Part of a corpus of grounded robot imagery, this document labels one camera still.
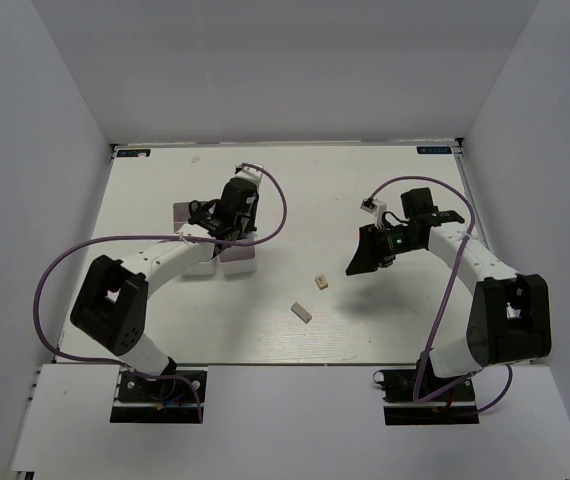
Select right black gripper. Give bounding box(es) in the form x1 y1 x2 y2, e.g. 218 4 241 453
346 222 423 275

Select black handled scissors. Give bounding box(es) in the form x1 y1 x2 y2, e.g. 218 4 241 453
188 199 217 216

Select grey white eraser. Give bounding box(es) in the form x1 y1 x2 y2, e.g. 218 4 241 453
291 302 312 323

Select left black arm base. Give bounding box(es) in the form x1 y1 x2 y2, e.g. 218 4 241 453
110 369 208 424

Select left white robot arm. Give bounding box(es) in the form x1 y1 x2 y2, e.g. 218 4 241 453
70 168 262 399

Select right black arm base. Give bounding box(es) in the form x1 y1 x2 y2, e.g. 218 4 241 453
372 367 480 427

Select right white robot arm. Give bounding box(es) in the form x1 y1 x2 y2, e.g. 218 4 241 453
346 188 552 403

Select white right organizer box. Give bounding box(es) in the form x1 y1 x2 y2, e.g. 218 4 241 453
218 246 257 276

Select white organizer box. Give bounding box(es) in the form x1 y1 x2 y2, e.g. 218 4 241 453
218 246 257 276
172 201 217 279

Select white left organizer box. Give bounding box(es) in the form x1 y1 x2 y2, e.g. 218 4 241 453
172 201 217 279

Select right blue table label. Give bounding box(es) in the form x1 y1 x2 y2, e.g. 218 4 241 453
416 145 452 155

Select blue table label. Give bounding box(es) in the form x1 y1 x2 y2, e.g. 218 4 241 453
116 149 151 158
416 145 452 155

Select left blue table label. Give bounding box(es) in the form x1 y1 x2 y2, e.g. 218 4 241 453
116 149 151 158

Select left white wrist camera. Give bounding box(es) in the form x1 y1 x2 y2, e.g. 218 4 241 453
234 163 263 190

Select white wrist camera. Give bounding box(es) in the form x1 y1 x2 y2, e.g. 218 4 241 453
360 198 387 228
234 163 263 190

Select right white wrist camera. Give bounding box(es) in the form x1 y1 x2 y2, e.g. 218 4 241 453
360 198 387 228

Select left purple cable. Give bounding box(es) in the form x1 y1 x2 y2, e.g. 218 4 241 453
33 162 289 421

